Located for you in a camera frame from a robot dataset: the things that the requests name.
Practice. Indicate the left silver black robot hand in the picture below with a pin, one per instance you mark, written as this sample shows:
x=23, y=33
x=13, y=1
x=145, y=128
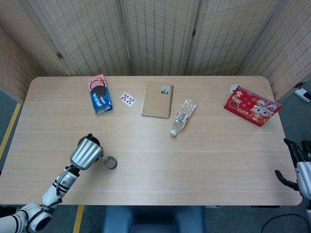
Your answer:
x=85, y=154

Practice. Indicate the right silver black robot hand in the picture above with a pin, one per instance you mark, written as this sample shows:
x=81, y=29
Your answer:
x=303, y=174

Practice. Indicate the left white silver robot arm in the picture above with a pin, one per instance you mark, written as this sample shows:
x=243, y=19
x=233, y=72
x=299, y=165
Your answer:
x=66, y=179

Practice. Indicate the dark green cup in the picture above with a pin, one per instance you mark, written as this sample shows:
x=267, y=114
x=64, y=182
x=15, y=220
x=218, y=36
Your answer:
x=111, y=163

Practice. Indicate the clear plastic water bottle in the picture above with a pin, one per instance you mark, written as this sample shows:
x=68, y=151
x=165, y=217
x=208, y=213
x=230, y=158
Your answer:
x=183, y=116

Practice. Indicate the blue pink cookie box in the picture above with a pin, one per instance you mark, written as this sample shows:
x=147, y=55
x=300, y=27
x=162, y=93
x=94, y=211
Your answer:
x=99, y=94

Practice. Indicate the hearts playing card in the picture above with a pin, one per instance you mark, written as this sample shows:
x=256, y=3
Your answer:
x=127, y=99

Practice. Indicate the white device on floor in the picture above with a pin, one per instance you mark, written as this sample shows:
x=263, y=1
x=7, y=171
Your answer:
x=302, y=94

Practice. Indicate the red 2026 desk calendar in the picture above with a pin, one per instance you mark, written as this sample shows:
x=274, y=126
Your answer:
x=252, y=109

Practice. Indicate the kraft spiral notebook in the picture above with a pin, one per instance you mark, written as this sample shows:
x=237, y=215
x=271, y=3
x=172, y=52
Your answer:
x=156, y=100

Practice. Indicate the blue padded seat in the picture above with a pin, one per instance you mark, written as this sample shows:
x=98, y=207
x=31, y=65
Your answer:
x=153, y=219

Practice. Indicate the small white round object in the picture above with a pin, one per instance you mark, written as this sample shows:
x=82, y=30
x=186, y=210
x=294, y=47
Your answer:
x=233, y=88

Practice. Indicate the woven bamboo folding screen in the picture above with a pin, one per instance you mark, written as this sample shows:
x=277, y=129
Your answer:
x=158, y=36

